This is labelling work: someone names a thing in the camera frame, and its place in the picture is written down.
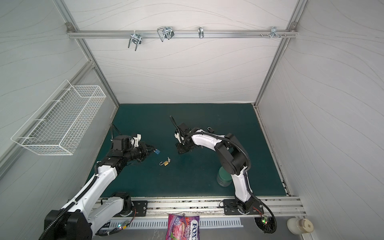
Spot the brass padlock with key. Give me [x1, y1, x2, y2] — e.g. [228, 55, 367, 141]
[159, 158, 171, 166]

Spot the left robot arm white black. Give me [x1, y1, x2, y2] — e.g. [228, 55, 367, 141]
[40, 134, 159, 240]

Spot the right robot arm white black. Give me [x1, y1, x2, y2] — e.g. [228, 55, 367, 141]
[172, 120, 256, 215]

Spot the purple candy bag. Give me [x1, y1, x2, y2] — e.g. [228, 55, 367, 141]
[166, 214, 200, 240]

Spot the metal u-bolt clamp left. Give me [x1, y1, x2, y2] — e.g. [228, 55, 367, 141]
[128, 32, 142, 51]

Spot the metal u-bolt clamp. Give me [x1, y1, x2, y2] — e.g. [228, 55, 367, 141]
[128, 32, 142, 51]
[157, 27, 175, 42]

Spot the metal u-bolt clamp middle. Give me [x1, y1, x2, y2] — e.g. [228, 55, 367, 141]
[157, 27, 175, 42]

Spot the white plastic bottle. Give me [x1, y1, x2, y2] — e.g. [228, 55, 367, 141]
[287, 218, 314, 235]

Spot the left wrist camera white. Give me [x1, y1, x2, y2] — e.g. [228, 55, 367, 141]
[131, 134, 142, 148]

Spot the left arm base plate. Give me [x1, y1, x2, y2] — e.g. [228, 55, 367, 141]
[116, 201, 148, 217]

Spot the right black corrugated cable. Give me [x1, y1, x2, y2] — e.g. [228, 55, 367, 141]
[169, 115, 278, 234]

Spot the white slotted cable duct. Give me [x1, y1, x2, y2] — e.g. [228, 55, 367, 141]
[98, 217, 244, 231]

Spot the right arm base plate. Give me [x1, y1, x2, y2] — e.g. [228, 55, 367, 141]
[219, 199, 265, 216]

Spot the white wire basket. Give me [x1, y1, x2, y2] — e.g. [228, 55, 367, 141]
[11, 80, 106, 156]

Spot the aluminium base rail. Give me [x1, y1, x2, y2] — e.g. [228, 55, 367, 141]
[132, 196, 307, 219]

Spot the small metal bracket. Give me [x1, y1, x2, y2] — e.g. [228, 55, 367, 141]
[198, 27, 204, 39]

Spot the metal hook bracket right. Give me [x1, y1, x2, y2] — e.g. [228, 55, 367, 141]
[260, 27, 287, 39]

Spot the aluminium cross rail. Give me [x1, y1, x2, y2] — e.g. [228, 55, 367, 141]
[67, 29, 298, 39]

